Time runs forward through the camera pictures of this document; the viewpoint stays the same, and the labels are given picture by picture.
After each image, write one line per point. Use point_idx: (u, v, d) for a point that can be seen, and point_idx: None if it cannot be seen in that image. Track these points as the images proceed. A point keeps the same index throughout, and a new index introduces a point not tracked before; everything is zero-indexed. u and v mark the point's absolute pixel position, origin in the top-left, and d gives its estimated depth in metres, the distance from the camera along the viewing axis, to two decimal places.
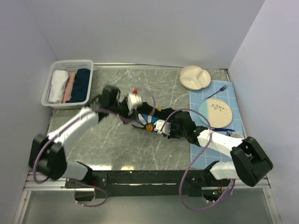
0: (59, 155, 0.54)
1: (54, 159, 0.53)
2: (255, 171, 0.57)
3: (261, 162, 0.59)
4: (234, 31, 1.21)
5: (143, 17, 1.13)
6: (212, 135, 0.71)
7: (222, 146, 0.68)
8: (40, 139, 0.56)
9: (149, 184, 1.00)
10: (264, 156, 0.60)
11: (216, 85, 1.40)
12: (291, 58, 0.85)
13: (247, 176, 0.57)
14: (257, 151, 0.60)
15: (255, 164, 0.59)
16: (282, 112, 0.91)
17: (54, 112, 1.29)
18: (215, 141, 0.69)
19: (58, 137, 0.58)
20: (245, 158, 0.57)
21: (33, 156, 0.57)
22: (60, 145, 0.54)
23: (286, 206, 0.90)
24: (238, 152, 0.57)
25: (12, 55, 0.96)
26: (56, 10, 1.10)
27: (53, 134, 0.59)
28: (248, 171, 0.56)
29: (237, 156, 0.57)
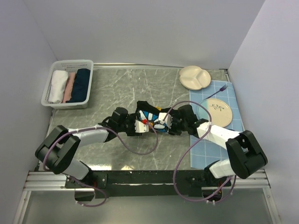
0: (72, 148, 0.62)
1: (67, 150, 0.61)
2: (248, 163, 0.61)
3: (255, 156, 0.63)
4: (235, 31, 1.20)
5: (142, 18, 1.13)
6: (211, 127, 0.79)
7: (219, 137, 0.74)
8: (61, 129, 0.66)
9: (149, 184, 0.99)
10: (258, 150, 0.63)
11: (216, 85, 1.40)
12: (292, 57, 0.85)
13: (240, 166, 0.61)
14: (252, 145, 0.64)
15: (249, 157, 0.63)
16: (282, 112, 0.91)
17: (54, 112, 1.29)
18: (212, 132, 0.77)
19: (76, 133, 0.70)
20: (239, 150, 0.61)
21: (47, 144, 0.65)
22: (76, 137, 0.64)
23: (287, 206, 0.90)
24: (233, 143, 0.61)
25: (13, 56, 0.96)
26: (56, 10, 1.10)
27: (72, 129, 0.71)
28: (241, 162, 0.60)
29: (232, 147, 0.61)
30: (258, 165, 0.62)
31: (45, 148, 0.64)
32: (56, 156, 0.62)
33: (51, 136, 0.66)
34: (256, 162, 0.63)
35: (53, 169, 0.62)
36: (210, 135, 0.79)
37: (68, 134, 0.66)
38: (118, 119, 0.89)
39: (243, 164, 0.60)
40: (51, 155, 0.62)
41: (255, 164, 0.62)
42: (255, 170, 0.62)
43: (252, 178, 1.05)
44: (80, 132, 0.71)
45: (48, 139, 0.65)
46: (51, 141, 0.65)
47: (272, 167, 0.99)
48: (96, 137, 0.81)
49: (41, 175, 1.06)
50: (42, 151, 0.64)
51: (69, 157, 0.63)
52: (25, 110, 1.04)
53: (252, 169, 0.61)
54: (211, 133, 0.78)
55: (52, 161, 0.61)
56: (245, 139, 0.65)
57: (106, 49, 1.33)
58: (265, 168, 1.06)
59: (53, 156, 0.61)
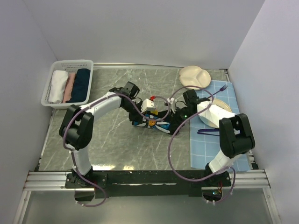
0: (88, 123, 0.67)
1: (85, 126, 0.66)
2: (235, 143, 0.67)
3: (244, 138, 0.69)
4: (234, 31, 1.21)
5: (143, 17, 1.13)
6: (211, 106, 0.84)
7: (215, 115, 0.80)
8: (74, 108, 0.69)
9: (149, 184, 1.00)
10: (248, 133, 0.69)
11: (216, 85, 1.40)
12: (292, 58, 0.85)
13: (227, 143, 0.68)
14: (243, 127, 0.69)
15: (238, 138, 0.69)
16: (281, 111, 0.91)
17: (54, 112, 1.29)
18: (211, 110, 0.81)
19: (89, 108, 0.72)
20: (230, 129, 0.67)
21: (64, 123, 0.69)
22: (90, 114, 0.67)
23: (287, 206, 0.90)
24: (226, 123, 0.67)
25: (13, 56, 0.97)
26: (56, 10, 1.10)
27: (84, 106, 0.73)
28: (229, 140, 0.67)
29: (224, 125, 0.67)
30: (245, 147, 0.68)
31: (65, 128, 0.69)
32: (76, 133, 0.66)
33: (67, 115, 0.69)
34: (244, 143, 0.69)
35: (76, 145, 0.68)
36: (208, 112, 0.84)
37: (81, 111, 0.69)
38: (131, 88, 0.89)
39: (231, 143, 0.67)
40: (71, 132, 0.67)
41: (242, 146, 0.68)
42: (241, 150, 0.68)
43: (252, 178, 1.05)
44: (91, 107, 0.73)
45: (66, 119, 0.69)
46: (68, 120, 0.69)
47: (272, 167, 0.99)
48: (110, 107, 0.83)
49: (42, 175, 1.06)
50: (63, 131, 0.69)
51: (88, 131, 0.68)
52: (25, 109, 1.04)
53: (238, 149, 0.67)
54: (209, 110, 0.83)
55: (73, 138, 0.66)
56: (238, 122, 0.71)
57: (106, 49, 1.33)
58: (265, 168, 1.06)
59: (74, 134, 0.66)
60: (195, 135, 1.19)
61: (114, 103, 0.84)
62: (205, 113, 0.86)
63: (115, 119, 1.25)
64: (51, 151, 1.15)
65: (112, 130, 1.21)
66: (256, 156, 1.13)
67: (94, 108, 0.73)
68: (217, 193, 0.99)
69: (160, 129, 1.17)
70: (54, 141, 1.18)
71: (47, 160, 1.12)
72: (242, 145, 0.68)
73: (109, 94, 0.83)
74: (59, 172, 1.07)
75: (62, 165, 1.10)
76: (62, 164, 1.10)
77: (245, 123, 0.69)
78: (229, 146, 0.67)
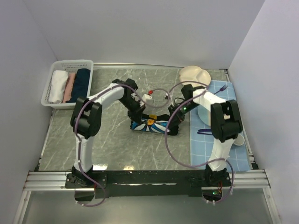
0: (98, 113, 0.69)
1: (94, 115, 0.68)
2: (224, 126, 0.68)
3: (233, 122, 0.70)
4: (234, 31, 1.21)
5: (143, 17, 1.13)
6: (205, 93, 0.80)
7: (207, 101, 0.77)
8: (82, 100, 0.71)
9: (149, 184, 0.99)
10: (238, 118, 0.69)
11: (216, 85, 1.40)
12: (292, 58, 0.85)
13: (217, 128, 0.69)
14: (232, 112, 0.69)
15: (227, 122, 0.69)
16: (281, 111, 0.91)
17: (54, 112, 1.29)
18: (205, 97, 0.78)
19: (96, 99, 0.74)
20: (220, 113, 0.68)
21: (74, 114, 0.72)
22: (98, 104, 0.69)
23: (287, 206, 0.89)
24: (217, 108, 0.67)
25: (13, 56, 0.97)
26: (56, 10, 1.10)
27: (91, 96, 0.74)
28: (218, 123, 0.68)
29: (214, 109, 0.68)
30: (234, 130, 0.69)
31: (75, 119, 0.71)
32: (86, 122, 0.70)
33: (76, 107, 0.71)
34: (233, 129, 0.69)
35: (86, 133, 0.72)
36: (202, 99, 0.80)
37: (90, 102, 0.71)
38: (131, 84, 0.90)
39: (219, 126, 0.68)
40: (81, 122, 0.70)
41: (231, 129, 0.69)
42: (230, 134, 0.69)
43: (252, 178, 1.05)
44: (99, 97, 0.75)
45: (75, 110, 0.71)
46: (78, 111, 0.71)
47: (272, 167, 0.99)
48: (116, 96, 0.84)
49: (42, 175, 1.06)
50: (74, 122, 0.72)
51: (97, 120, 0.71)
52: (25, 110, 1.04)
53: (227, 132, 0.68)
54: (203, 97, 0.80)
55: (84, 127, 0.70)
56: (229, 107, 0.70)
57: (106, 49, 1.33)
58: (265, 168, 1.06)
59: (84, 123, 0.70)
60: (195, 135, 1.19)
61: (119, 94, 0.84)
62: (199, 100, 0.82)
63: (115, 119, 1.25)
64: (51, 151, 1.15)
65: (112, 130, 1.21)
66: (256, 156, 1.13)
67: (101, 98, 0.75)
68: (217, 193, 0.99)
69: (160, 127, 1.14)
70: (54, 140, 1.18)
71: (47, 160, 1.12)
72: (231, 129, 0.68)
73: (113, 84, 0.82)
74: (59, 172, 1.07)
75: (62, 165, 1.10)
76: (62, 164, 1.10)
77: (235, 108, 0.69)
78: (218, 129, 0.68)
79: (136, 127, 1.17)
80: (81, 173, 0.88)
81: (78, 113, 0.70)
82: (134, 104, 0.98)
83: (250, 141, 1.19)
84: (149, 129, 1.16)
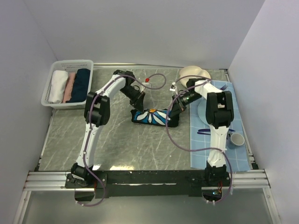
0: (107, 104, 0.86)
1: (104, 107, 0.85)
2: (217, 113, 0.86)
3: (225, 111, 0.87)
4: (234, 30, 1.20)
5: (143, 17, 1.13)
6: (206, 83, 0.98)
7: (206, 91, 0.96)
8: (91, 95, 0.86)
9: (149, 184, 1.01)
10: (229, 108, 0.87)
11: (216, 85, 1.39)
12: (291, 58, 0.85)
13: (210, 114, 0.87)
14: (226, 102, 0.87)
15: (220, 110, 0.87)
16: (281, 111, 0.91)
17: (54, 112, 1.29)
18: (205, 86, 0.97)
19: (103, 92, 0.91)
20: (214, 101, 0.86)
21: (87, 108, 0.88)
22: (105, 97, 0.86)
23: (287, 206, 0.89)
24: (212, 97, 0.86)
25: (13, 56, 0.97)
26: (55, 10, 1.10)
27: (99, 90, 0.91)
28: (211, 110, 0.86)
29: (210, 98, 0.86)
30: (225, 117, 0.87)
31: (88, 112, 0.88)
32: (98, 114, 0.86)
33: (88, 101, 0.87)
34: (224, 116, 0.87)
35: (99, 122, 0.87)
36: (202, 88, 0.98)
37: (98, 95, 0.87)
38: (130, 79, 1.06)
39: (213, 112, 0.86)
40: (95, 114, 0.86)
41: (223, 116, 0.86)
42: (221, 120, 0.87)
43: (252, 178, 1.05)
44: (105, 90, 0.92)
45: (87, 104, 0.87)
46: (89, 105, 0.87)
47: (272, 167, 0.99)
48: (119, 87, 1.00)
49: (42, 175, 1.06)
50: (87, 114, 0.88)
51: (107, 111, 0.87)
52: (25, 110, 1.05)
53: (218, 118, 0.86)
54: (203, 87, 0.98)
55: (97, 117, 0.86)
56: (224, 97, 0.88)
57: (106, 49, 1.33)
58: (265, 168, 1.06)
59: (96, 114, 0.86)
60: (196, 135, 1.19)
61: (121, 85, 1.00)
62: (200, 88, 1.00)
63: (115, 119, 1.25)
64: (51, 151, 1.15)
65: (112, 130, 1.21)
66: (256, 157, 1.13)
67: (107, 91, 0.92)
68: (217, 193, 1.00)
69: (161, 114, 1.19)
70: (54, 140, 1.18)
71: (47, 160, 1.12)
72: (221, 115, 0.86)
73: (115, 76, 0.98)
74: (59, 172, 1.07)
75: (62, 165, 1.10)
76: (62, 164, 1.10)
77: (228, 99, 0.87)
78: (211, 115, 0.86)
79: (138, 117, 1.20)
80: (84, 170, 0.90)
81: (90, 106, 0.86)
82: (134, 92, 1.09)
83: (250, 141, 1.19)
84: (151, 118, 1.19)
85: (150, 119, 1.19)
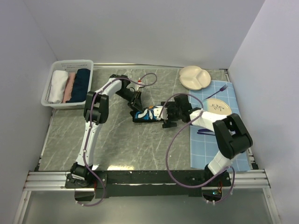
0: (106, 103, 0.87)
1: (104, 106, 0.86)
2: (233, 143, 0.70)
3: (240, 137, 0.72)
4: (234, 31, 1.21)
5: (143, 17, 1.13)
6: (202, 113, 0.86)
7: (208, 121, 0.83)
8: (91, 94, 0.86)
9: (149, 184, 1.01)
10: (243, 132, 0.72)
11: (216, 85, 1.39)
12: (291, 58, 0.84)
13: (226, 146, 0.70)
14: (237, 126, 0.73)
15: (234, 138, 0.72)
16: (281, 111, 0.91)
17: (54, 112, 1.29)
18: (203, 116, 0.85)
19: (102, 91, 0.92)
20: (225, 130, 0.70)
21: (86, 107, 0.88)
22: (105, 95, 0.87)
23: (287, 206, 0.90)
24: (220, 124, 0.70)
25: (13, 56, 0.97)
26: (55, 10, 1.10)
27: (98, 90, 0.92)
28: (226, 142, 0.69)
29: (218, 128, 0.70)
30: (243, 145, 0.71)
31: (87, 110, 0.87)
32: (98, 112, 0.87)
33: (87, 100, 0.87)
34: (241, 142, 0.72)
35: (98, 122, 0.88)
36: (201, 120, 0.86)
37: (98, 94, 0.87)
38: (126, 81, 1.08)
39: (228, 144, 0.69)
40: (95, 113, 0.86)
41: (240, 145, 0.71)
42: (239, 150, 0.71)
43: (252, 178, 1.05)
44: (103, 90, 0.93)
45: (87, 103, 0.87)
46: (89, 103, 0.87)
47: (272, 167, 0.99)
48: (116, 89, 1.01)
49: (42, 175, 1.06)
50: (87, 114, 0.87)
51: (106, 110, 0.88)
52: (25, 109, 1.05)
53: (236, 149, 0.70)
54: (201, 118, 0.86)
55: (97, 116, 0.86)
56: (231, 122, 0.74)
57: (106, 49, 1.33)
58: (265, 168, 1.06)
59: (96, 113, 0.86)
60: (196, 136, 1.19)
61: (117, 87, 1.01)
62: (198, 121, 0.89)
63: (115, 119, 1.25)
64: (51, 151, 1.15)
65: (112, 130, 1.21)
66: (256, 157, 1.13)
67: (105, 91, 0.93)
68: (217, 193, 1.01)
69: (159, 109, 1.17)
70: (54, 140, 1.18)
71: (47, 160, 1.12)
72: (239, 143, 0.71)
73: (112, 79, 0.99)
74: (59, 172, 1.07)
75: (62, 165, 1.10)
76: (62, 164, 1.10)
77: (238, 122, 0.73)
78: (228, 147, 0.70)
79: (138, 115, 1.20)
80: (84, 168, 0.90)
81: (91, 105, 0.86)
82: (130, 93, 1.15)
83: None
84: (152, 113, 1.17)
85: (150, 115, 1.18)
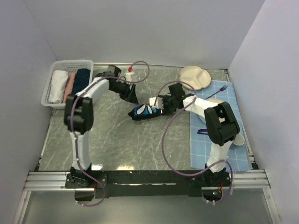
0: (89, 108, 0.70)
1: (88, 110, 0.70)
2: (221, 129, 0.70)
3: (229, 124, 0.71)
4: (234, 31, 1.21)
5: (143, 17, 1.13)
6: (195, 100, 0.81)
7: (200, 108, 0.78)
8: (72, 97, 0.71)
9: (149, 184, 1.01)
10: (233, 119, 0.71)
11: (216, 85, 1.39)
12: (291, 58, 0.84)
13: (214, 131, 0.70)
14: (227, 114, 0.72)
15: (224, 125, 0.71)
16: (281, 111, 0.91)
17: (54, 112, 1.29)
18: (196, 103, 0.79)
19: (85, 94, 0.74)
20: (214, 116, 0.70)
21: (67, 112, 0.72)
22: (88, 98, 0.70)
23: (287, 206, 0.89)
24: (210, 111, 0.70)
25: (13, 55, 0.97)
26: (55, 10, 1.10)
27: (80, 92, 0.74)
28: (215, 128, 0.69)
29: (208, 113, 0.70)
30: (231, 132, 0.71)
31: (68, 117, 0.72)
32: (81, 118, 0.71)
33: (67, 105, 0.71)
34: (231, 129, 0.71)
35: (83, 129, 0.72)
36: (193, 107, 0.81)
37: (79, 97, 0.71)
38: (113, 71, 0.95)
39: (216, 129, 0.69)
40: (77, 120, 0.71)
41: (228, 132, 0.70)
42: (227, 136, 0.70)
43: (252, 178, 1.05)
44: (87, 92, 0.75)
45: (67, 108, 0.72)
46: (70, 108, 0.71)
47: (272, 167, 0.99)
48: (103, 89, 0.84)
49: (42, 175, 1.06)
50: (67, 120, 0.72)
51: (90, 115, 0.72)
52: (25, 109, 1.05)
53: (224, 135, 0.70)
54: (194, 105, 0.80)
55: (80, 123, 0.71)
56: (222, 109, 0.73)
57: (106, 49, 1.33)
58: (265, 168, 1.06)
59: (79, 119, 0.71)
60: (196, 136, 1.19)
61: (105, 87, 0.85)
62: (190, 107, 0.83)
63: (115, 119, 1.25)
64: (51, 151, 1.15)
65: (112, 130, 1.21)
66: (256, 157, 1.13)
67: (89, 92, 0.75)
68: (217, 193, 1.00)
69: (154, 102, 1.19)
70: (54, 140, 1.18)
71: (47, 160, 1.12)
72: (228, 130, 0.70)
73: (98, 78, 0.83)
74: (59, 172, 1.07)
75: (62, 165, 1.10)
76: (62, 164, 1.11)
77: (228, 110, 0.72)
78: (216, 133, 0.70)
79: (138, 112, 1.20)
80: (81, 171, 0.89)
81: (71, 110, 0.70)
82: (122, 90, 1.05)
83: (250, 141, 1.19)
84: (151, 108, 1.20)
85: (149, 109, 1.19)
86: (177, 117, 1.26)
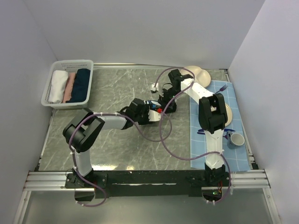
0: (97, 128, 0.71)
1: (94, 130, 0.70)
2: (211, 119, 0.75)
3: (219, 115, 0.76)
4: (235, 31, 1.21)
5: (143, 17, 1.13)
6: (193, 85, 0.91)
7: (195, 94, 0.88)
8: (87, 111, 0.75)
9: (149, 184, 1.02)
10: (223, 111, 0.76)
11: (216, 85, 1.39)
12: (291, 57, 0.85)
13: (205, 121, 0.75)
14: (218, 105, 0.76)
15: (214, 115, 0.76)
16: (281, 111, 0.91)
17: (54, 112, 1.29)
18: (194, 89, 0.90)
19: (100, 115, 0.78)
20: (207, 107, 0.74)
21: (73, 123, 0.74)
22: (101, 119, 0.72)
23: (287, 206, 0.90)
24: (204, 101, 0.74)
25: (13, 55, 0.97)
26: (55, 10, 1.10)
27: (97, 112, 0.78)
28: (205, 117, 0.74)
29: (202, 103, 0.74)
30: (220, 122, 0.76)
31: (71, 128, 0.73)
32: (80, 136, 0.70)
33: (78, 116, 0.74)
34: (220, 119, 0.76)
35: (78, 147, 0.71)
36: (190, 91, 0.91)
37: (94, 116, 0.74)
38: (135, 109, 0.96)
39: (207, 118, 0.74)
40: (77, 136, 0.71)
41: (218, 121, 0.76)
42: (217, 125, 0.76)
43: (252, 178, 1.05)
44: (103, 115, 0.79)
45: (76, 119, 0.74)
46: (78, 121, 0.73)
47: (272, 167, 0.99)
48: (115, 124, 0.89)
49: (42, 175, 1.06)
50: (68, 130, 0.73)
51: (93, 137, 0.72)
52: (25, 109, 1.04)
53: (213, 124, 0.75)
54: (191, 89, 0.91)
55: (77, 140, 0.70)
56: (215, 100, 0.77)
57: (106, 49, 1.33)
58: (265, 168, 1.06)
59: (79, 136, 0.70)
60: (196, 135, 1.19)
61: (117, 123, 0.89)
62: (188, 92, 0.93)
63: None
64: (51, 151, 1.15)
65: (112, 130, 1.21)
66: (256, 157, 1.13)
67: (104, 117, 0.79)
68: (217, 193, 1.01)
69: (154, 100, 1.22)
70: (54, 141, 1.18)
71: (46, 160, 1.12)
72: (217, 120, 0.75)
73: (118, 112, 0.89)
74: (59, 172, 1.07)
75: (62, 165, 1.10)
76: (62, 164, 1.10)
77: (221, 102, 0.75)
78: (205, 122, 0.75)
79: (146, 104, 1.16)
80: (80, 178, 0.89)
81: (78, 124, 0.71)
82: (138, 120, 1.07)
83: (251, 141, 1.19)
84: (150, 103, 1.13)
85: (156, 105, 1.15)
86: (177, 116, 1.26)
